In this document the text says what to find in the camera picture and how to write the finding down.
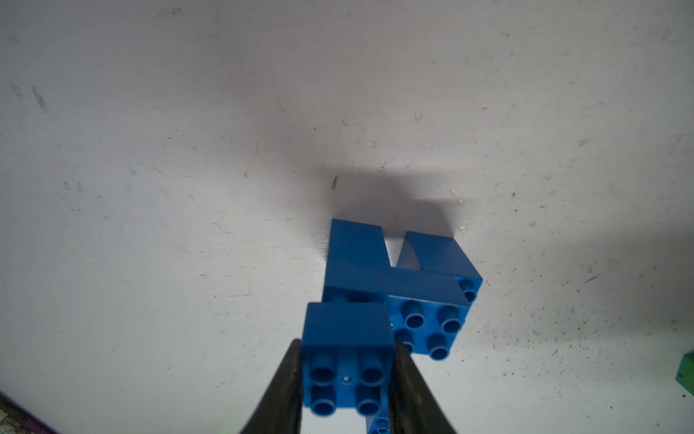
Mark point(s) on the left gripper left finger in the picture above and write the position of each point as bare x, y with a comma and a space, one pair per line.
280, 408

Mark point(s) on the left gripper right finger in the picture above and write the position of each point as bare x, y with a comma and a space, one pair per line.
413, 408

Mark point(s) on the blue lego brick bottom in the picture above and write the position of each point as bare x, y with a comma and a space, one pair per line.
377, 425

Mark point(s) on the long blue lego brick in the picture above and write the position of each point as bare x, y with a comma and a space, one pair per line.
426, 310

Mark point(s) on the long green lego brick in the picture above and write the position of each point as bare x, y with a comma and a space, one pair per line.
685, 373

